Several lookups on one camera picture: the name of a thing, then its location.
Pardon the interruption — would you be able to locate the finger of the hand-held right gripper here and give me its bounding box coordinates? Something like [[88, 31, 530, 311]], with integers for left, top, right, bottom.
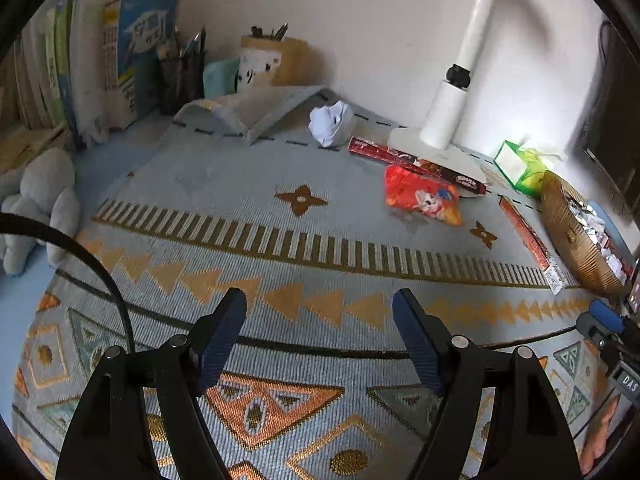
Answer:
[[575, 299, 627, 357]]

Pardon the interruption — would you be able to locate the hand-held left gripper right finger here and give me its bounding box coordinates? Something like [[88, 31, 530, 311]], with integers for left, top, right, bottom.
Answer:
[[391, 288, 583, 480]]

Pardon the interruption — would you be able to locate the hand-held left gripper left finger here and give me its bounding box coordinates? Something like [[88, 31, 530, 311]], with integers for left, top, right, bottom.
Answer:
[[55, 287, 248, 480]]

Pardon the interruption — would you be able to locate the woven basket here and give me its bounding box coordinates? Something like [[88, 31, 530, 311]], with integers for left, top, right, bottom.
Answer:
[[540, 170, 633, 297]]

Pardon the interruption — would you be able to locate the pile of pastel sweets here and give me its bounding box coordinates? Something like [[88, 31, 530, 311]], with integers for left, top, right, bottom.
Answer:
[[565, 195, 636, 281]]

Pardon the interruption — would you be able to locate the person's right hand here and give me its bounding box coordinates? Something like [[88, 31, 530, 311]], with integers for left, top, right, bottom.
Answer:
[[580, 392, 633, 476]]

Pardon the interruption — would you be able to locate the long red snack box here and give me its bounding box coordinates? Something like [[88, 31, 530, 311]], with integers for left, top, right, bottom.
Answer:
[[499, 196, 569, 295], [348, 136, 436, 172]]

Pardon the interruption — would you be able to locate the patterned woven mat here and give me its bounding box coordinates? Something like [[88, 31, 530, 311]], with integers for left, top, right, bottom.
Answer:
[[10, 85, 640, 480]]

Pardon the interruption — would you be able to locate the red snack packet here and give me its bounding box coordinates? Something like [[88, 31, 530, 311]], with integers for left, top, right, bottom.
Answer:
[[384, 165, 465, 227]]

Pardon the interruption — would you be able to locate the long brown snack box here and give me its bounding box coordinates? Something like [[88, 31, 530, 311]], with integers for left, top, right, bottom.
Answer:
[[416, 159, 487, 196]]

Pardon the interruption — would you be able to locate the green tissue box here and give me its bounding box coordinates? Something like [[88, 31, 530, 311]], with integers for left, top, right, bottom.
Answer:
[[492, 139, 563, 196]]

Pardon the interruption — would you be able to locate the dark monitor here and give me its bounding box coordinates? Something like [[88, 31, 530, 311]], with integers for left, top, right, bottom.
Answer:
[[580, 20, 640, 211]]

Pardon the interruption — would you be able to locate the grey plush elephant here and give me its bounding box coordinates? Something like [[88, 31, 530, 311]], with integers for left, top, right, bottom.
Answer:
[[0, 147, 81, 276]]

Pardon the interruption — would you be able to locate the white desk lamp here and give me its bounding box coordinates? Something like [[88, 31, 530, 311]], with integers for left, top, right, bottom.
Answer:
[[387, 0, 488, 201]]

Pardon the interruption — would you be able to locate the crumpled white paper ball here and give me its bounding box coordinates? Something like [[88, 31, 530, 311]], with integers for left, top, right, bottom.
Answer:
[[308, 101, 357, 148]]

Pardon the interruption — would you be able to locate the black mesh pen holder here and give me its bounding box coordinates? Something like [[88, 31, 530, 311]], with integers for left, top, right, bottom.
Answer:
[[159, 25, 207, 116]]

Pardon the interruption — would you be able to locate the teal box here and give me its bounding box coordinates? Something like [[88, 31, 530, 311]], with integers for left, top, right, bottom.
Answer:
[[202, 58, 241, 101]]

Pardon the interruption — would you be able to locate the white panda print holder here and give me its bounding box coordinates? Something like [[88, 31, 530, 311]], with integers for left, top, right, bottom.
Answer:
[[235, 50, 281, 92]]

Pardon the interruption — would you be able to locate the wooden pen holder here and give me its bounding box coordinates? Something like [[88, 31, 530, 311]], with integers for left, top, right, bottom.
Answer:
[[240, 22, 309, 92]]

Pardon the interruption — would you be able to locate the blue book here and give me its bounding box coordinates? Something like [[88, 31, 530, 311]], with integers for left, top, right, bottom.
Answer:
[[102, 0, 180, 131]]

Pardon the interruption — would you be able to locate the row of upright books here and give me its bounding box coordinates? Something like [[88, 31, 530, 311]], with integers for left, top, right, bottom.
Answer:
[[12, 0, 171, 143]]

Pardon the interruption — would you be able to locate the black cable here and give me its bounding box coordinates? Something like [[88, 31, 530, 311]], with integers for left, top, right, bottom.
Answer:
[[0, 212, 137, 356]]

